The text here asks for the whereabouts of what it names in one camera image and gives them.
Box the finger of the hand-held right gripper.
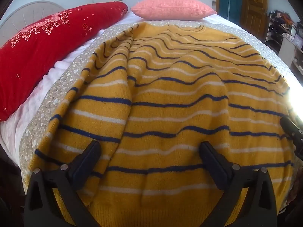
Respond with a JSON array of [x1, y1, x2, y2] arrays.
[[280, 117, 303, 148]]

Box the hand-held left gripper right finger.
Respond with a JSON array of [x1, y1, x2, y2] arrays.
[[199, 141, 277, 227]]

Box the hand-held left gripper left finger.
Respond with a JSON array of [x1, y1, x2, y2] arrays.
[[25, 141, 102, 227]]

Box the yellow striped sweater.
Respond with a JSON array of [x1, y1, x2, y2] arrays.
[[28, 21, 295, 227]]

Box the beige heart-print blanket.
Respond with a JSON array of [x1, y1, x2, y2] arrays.
[[19, 20, 303, 194]]

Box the white cluttered shelf unit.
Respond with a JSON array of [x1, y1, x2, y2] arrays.
[[265, 10, 303, 74]]

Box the red floral pillow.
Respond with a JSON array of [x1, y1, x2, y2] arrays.
[[0, 1, 128, 122]]

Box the wooden door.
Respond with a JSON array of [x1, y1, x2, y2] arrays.
[[240, 0, 269, 39]]

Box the teal curtain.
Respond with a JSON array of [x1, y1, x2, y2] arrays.
[[218, 0, 243, 26]]

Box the grey round headboard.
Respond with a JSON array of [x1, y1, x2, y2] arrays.
[[0, 1, 62, 48]]

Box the pink ribbed pillow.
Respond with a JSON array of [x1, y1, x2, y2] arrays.
[[130, 0, 217, 21]]

